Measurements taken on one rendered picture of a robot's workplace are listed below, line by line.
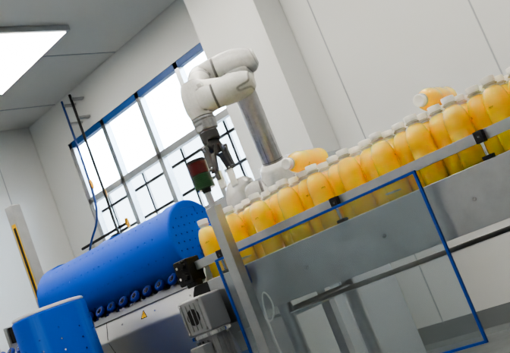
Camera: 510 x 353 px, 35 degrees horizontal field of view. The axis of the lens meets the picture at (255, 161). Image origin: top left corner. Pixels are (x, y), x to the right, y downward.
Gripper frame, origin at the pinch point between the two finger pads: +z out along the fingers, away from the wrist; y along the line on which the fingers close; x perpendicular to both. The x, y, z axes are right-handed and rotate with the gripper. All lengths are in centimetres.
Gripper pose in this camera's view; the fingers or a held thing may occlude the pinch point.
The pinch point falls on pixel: (227, 179)
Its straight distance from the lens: 311.0
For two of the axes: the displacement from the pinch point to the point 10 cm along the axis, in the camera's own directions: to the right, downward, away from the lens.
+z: 3.7, 9.1, -1.6
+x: 7.1, -3.9, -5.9
